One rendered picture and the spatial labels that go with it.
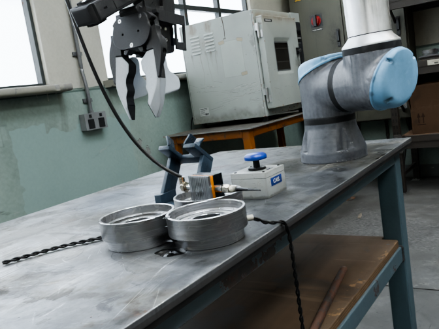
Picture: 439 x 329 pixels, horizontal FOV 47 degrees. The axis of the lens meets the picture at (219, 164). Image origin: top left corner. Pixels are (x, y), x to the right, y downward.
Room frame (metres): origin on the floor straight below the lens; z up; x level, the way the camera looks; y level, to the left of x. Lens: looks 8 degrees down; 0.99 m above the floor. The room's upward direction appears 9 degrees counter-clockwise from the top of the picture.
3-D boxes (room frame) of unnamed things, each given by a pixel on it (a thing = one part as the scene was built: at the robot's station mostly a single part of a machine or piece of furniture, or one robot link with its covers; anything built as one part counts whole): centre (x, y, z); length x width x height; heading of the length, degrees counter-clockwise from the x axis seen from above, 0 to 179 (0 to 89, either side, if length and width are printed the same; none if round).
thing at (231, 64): (3.31, -0.30, 1.10); 0.62 x 0.61 x 0.65; 145
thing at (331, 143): (1.15, -0.26, 0.85); 0.15 x 0.15 x 0.10
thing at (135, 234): (0.68, 0.12, 0.82); 0.10 x 0.10 x 0.04
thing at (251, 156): (0.87, -0.06, 0.85); 0.04 x 0.04 x 0.05
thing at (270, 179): (0.88, -0.07, 0.82); 0.08 x 0.07 x 0.05; 145
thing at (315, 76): (1.14, -0.27, 0.97); 0.13 x 0.12 x 0.14; 34
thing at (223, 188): (0.72, 0.01, 0.85); 0.17 x 0.02 x 0.04; 43
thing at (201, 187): (0.74, 0.03, 0.85); 0.05 x 0.02 x 0.04; 43
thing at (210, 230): (0.64, 0.03, 0.82); 0.10 x 0.10 x 0.04
